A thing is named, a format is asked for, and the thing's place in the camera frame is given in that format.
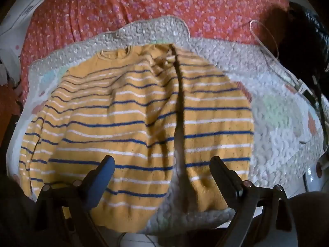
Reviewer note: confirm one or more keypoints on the red floral bed sheet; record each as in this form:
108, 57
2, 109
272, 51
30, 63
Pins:
154, 2

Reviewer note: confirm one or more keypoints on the yellow striped sweater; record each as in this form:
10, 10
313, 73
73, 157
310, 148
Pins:
144, 123

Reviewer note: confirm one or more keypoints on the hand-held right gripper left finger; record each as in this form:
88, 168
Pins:
104, 176

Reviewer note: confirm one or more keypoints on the white fleece blanket with hearts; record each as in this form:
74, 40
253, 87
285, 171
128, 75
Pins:
277, 113

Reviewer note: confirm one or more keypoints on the black bag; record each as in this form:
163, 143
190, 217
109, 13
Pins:
308, 38

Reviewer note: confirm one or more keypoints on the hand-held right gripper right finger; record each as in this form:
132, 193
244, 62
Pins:
223, 171

